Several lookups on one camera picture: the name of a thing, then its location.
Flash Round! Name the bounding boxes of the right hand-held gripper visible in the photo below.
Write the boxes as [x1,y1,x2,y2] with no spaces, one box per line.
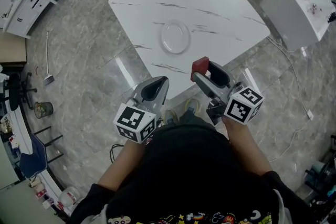
[193,62,265,126]

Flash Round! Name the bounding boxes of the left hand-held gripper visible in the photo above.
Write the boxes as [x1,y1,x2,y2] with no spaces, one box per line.
[113,76,170,144]

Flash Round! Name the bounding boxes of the black office chair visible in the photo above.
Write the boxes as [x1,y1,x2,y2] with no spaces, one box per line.
[4,71,38,111]

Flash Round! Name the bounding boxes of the clear glass plate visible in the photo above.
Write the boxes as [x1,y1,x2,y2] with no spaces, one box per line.
[160,20,191,55]

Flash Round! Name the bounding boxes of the white drawer cabinet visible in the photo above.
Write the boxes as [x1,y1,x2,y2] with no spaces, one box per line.
[2,0,58,40]

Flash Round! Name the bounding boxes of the large white plastic bottle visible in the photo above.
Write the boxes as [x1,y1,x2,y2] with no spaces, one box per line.
[58,186,81,208]

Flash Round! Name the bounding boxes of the blue chair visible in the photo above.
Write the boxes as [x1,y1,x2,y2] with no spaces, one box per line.
[19,133,48,179]

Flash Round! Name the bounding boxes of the curved white counter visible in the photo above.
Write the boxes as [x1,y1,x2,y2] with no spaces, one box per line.
[0,106,72,216]

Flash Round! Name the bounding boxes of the red block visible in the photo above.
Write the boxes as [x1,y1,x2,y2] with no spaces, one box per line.
[191,57,210,82]

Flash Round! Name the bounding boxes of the person's dark trousers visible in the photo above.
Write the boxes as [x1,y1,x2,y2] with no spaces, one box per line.
[178,109,211,128]

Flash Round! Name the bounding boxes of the white handled broom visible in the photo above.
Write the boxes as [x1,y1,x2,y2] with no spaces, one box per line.
[42,31,56,87]

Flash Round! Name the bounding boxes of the black equipment cart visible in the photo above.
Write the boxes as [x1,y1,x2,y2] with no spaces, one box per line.
[303,135,336,220]

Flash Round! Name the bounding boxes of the coiled black floor cable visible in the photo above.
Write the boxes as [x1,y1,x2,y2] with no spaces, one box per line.
[109,143,125,164]

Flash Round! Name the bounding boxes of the person's shoe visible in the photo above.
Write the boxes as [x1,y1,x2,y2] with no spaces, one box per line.
[163,109,180,125]
[184,98,201,115]

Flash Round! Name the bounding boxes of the white rectangular basin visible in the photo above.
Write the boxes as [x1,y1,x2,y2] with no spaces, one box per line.
[260,0,336,52]

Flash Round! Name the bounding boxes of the light wooden desk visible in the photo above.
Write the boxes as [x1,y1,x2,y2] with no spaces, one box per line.
[0,30,28,67]

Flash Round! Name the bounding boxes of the person's left forearm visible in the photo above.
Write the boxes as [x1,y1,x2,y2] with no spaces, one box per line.
[96,138,148,193]

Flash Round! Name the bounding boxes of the person's black printed shirt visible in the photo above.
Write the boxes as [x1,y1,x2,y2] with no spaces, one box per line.
[66,123,317,224]

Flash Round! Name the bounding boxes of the person's left shoe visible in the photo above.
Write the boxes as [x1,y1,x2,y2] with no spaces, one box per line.
[163,109,180,125]

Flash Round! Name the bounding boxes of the person's right forearm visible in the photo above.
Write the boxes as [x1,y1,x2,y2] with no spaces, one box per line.
[222,115,274,177]

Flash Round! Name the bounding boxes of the black mesh wastebasket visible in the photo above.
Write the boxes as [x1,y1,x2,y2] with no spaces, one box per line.
[34,101,54,120]

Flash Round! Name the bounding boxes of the person's right shoe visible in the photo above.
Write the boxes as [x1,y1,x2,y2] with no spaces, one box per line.
[184,98,201,115]

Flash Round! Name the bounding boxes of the white floor cable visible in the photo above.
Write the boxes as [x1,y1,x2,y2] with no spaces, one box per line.
[266,36,315,164]

